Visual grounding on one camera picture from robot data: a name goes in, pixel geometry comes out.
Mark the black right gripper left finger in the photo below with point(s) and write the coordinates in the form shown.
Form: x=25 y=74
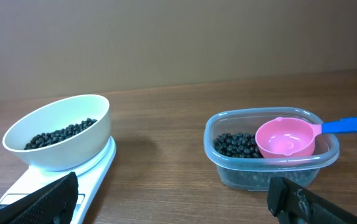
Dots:
x=54 y=203

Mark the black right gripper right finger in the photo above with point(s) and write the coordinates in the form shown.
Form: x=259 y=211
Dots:
x=292 y=203

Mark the pink scoop with blue handle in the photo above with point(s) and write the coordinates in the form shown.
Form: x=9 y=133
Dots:
x=293 y=137

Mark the white digital kitchen scale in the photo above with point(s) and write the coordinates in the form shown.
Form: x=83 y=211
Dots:
x=90 y=175

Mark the black beans in bowl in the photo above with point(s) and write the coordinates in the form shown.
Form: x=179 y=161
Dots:
x=48 y=139

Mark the white bowl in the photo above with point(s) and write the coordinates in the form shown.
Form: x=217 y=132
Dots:
x=84 y=119

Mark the clear plastic container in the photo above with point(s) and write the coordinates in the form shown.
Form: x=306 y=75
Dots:
x=255 y=174

